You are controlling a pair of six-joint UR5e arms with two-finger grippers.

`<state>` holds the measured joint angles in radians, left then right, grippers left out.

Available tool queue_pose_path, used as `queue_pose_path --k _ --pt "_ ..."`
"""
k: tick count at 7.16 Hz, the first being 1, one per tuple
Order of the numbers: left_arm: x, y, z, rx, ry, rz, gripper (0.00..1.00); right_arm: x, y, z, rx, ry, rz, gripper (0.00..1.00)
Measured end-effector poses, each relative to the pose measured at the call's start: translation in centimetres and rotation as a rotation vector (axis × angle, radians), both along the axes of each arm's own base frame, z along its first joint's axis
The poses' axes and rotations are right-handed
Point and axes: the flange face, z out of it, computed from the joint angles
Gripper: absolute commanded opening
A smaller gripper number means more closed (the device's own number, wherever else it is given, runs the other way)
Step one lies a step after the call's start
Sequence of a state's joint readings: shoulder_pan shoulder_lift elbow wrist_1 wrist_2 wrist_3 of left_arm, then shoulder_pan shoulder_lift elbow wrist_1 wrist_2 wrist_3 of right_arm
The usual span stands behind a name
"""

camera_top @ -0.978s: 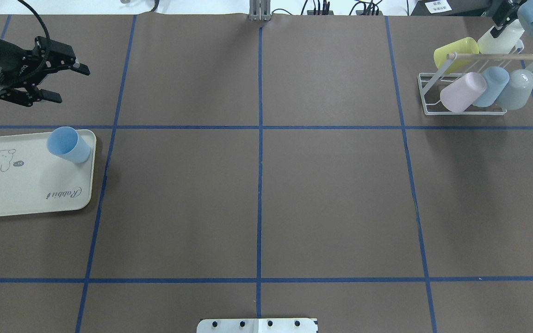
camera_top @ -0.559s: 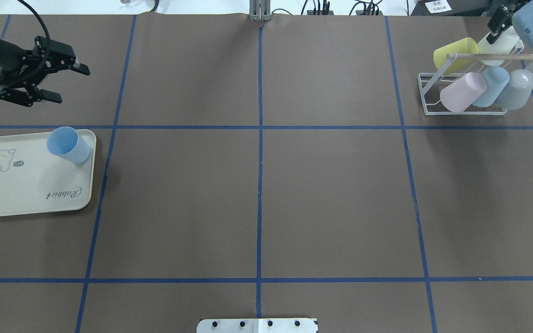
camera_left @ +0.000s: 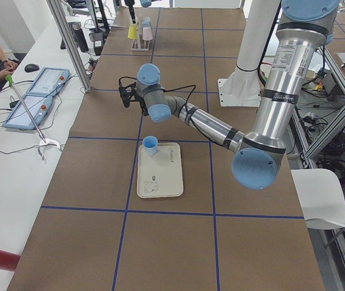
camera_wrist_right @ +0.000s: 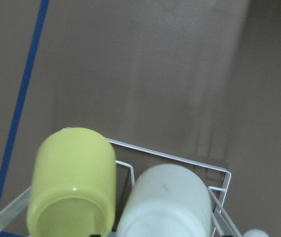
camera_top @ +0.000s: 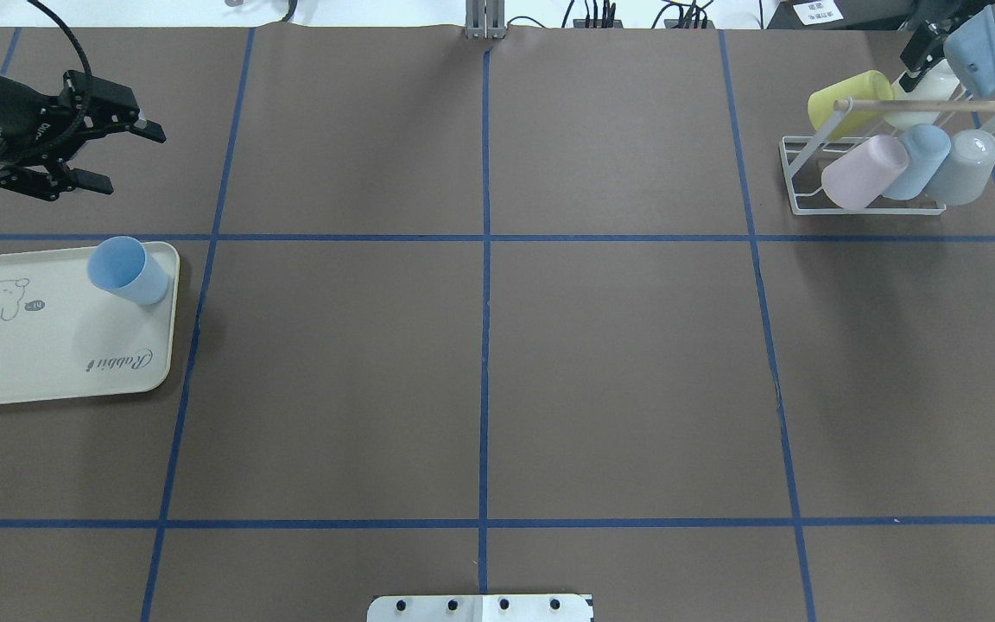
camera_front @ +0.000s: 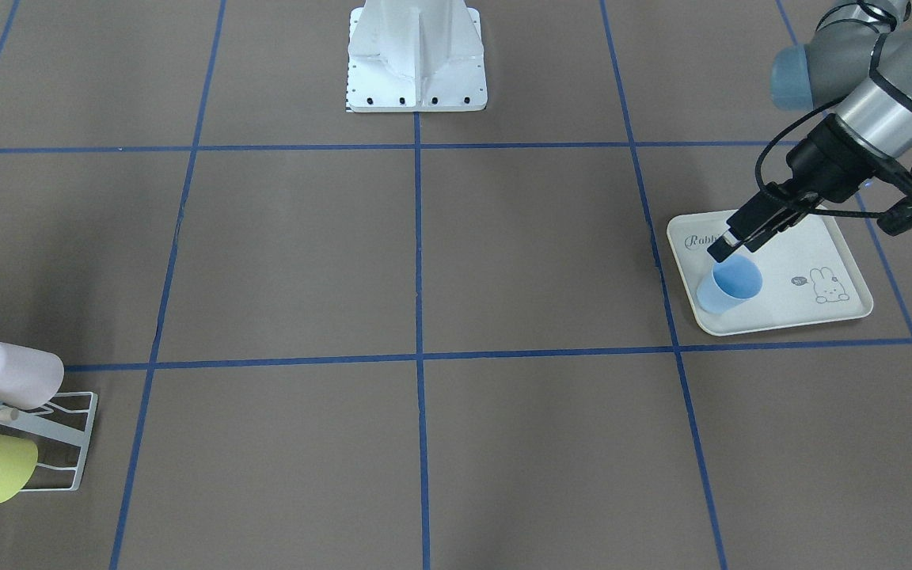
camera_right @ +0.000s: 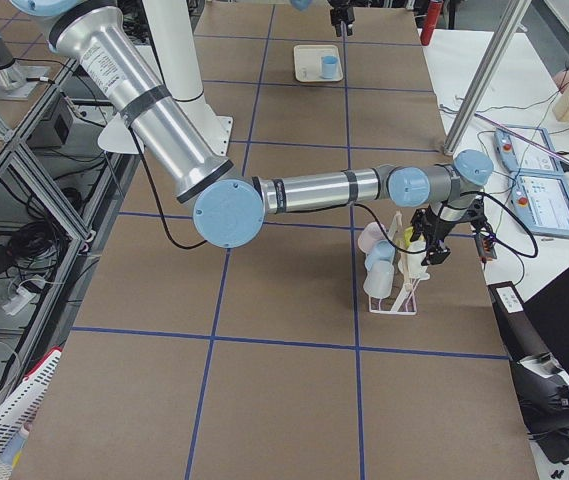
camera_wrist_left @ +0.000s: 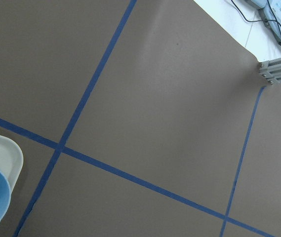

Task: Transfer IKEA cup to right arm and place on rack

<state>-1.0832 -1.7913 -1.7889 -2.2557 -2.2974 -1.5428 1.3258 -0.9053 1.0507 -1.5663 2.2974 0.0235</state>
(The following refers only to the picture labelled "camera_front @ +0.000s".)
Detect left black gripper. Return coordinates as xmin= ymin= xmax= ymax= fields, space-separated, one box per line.
xmin=707 ymin=115 xmax=896 ymax=264

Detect blue plastic cup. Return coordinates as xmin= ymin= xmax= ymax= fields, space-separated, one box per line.
xmin=696 ymin=255 xmax=764 ymax=314

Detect pink plastic cup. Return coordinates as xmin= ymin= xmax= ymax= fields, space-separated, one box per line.
xmin=0 ymin=342 xmax=64 ymax=410

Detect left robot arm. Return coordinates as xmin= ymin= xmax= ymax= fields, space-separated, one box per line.
xmin=707 ymin=1 xmax=912 ymax=262

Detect cream plastic tray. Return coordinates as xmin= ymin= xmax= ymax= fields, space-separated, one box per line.
xmin=667 ymin=211 xmax=875 ymax=336

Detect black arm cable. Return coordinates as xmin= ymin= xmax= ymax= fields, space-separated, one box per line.
xmin=754 ymin=107 xmax=841 ymax=199

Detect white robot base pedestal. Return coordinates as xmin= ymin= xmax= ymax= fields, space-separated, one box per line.
xmin=345 ymin=1 xmax=488 ymax=113

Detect white wire cup rack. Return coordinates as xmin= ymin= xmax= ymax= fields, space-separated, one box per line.
xmin=0 ymin=392 xmax=99 ymax=496

